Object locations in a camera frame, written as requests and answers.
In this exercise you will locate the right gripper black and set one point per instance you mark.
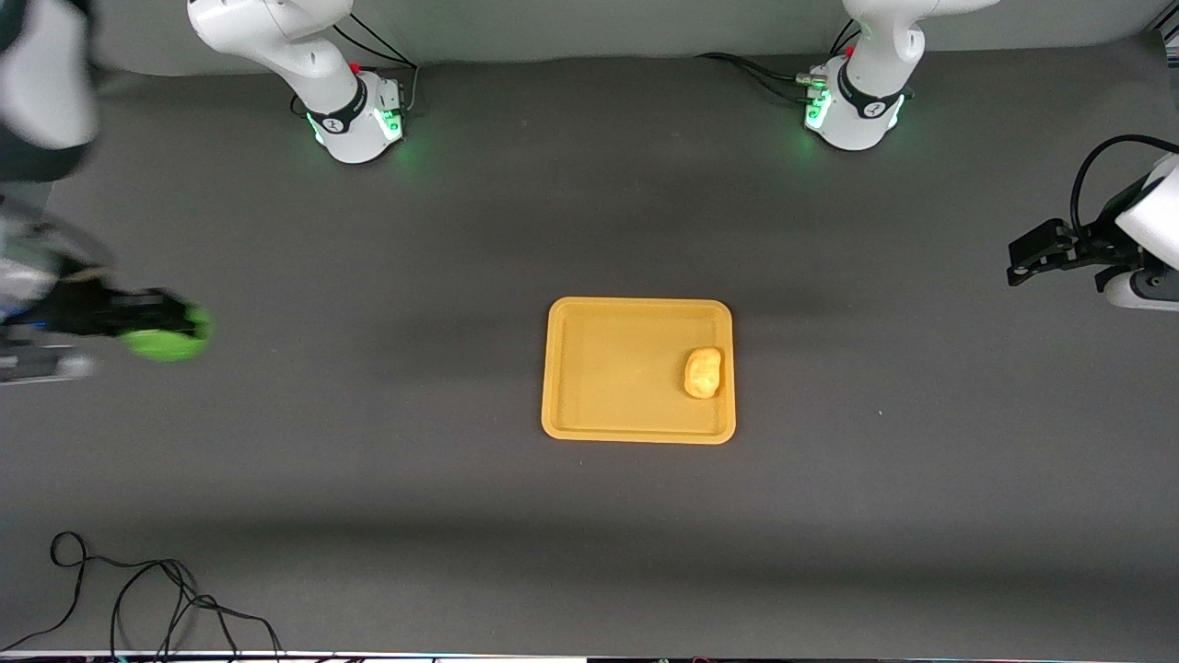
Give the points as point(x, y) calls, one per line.
point(81, 311)

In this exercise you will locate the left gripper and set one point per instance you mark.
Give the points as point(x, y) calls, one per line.
point(1093, 245)

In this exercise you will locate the yellow-brown potato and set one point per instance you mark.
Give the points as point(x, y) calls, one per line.
point(703, 373)

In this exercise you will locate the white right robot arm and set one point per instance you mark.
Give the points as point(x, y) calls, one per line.
point(276, 37)

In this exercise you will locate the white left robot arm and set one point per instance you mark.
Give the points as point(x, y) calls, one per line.
point(875, 83)

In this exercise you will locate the yellow plastic tray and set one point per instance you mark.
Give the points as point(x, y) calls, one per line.
point(626, 368)

